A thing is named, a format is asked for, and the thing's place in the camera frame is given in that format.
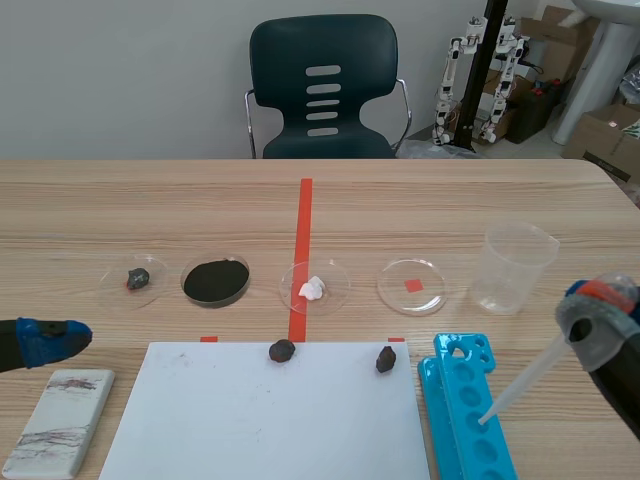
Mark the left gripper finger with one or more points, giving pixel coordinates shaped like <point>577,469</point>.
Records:
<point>45,345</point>

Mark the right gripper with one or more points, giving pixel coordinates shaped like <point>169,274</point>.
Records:
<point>625,380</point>

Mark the small white robot arm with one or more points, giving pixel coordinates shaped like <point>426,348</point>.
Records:
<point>510,55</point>
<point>452,65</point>

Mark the small white tile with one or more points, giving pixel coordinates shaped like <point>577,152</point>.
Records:
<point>60,425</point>

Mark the clear plastic beaker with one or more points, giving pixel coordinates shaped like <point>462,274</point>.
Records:
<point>510,270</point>

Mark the small grey stone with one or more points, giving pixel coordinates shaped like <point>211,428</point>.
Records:
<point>138,279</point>

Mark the clear glass dish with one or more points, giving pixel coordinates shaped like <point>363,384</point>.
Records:
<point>335,290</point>
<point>150,295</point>
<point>395,295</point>

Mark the turquoise rack with round holes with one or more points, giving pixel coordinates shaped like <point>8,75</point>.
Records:
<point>475,395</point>

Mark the brown cardboard box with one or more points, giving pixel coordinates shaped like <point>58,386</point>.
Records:
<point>550,40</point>
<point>600,140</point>

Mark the glass dish with black powder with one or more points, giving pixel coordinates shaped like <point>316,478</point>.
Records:
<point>216,283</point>

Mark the small angular dark stone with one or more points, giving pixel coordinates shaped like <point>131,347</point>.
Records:
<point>385,360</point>

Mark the white sheet of paper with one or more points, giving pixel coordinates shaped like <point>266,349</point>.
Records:
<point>260,420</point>

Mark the small round dark stone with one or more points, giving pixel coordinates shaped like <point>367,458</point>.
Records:
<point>281,351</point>

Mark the white wash basin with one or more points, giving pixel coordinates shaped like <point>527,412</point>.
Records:
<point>600,60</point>

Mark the white lump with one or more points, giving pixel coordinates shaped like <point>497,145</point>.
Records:
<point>312,288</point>

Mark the dark blue chair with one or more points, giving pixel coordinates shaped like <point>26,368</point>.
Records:
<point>325,50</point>

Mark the black metal rail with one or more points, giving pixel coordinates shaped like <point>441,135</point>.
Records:
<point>481,70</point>

